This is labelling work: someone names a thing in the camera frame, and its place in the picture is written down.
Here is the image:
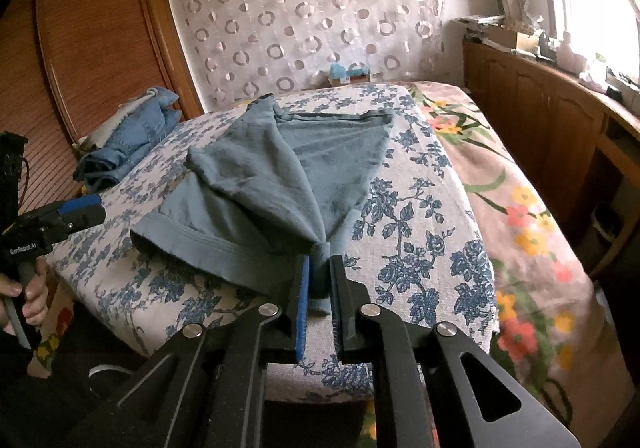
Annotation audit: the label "circle patterned sheer curtain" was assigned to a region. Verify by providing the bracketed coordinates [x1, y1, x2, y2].
[165, 0, 449, 112]

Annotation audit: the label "person's left hand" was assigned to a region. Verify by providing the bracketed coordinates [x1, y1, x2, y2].
[0, 259, 50, 329]

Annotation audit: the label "wooden wardrobe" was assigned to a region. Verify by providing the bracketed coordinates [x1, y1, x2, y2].
[0, 0, 204, 249]

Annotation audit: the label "open cardboard box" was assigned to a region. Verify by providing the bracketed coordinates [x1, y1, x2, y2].
[486, 22, 540, 55]

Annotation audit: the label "stack of papers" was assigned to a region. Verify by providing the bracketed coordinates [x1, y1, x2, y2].
[454, 14, 507, 28]

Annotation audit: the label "long wooden cabinet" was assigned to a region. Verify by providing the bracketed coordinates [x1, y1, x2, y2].
[462, 36, 640, 280]

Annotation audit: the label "folded blue denim jeans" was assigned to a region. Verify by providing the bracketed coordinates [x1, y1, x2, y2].
[74, 86, 184, 194]

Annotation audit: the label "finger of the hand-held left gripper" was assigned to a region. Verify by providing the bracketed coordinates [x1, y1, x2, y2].
[56, 195, 107, 233]

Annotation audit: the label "blue-grey pants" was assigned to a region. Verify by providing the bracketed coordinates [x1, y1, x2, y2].
[130, 96, 397, 300]

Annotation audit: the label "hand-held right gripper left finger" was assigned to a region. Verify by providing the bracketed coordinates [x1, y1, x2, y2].
[65, 254, 313, 448]

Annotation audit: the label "blue floral white sheet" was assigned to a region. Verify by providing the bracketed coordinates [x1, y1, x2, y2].
[50, 82, 499, 403]

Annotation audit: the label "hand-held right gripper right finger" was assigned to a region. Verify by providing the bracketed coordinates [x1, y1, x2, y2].
[330, 255, 577, 448]

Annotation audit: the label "cream cloth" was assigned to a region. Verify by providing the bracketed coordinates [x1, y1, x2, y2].
[75, 96, 151, 150]

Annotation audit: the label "pink floral bedspread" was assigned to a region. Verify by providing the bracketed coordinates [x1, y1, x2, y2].
[30, 81, 633, 448]

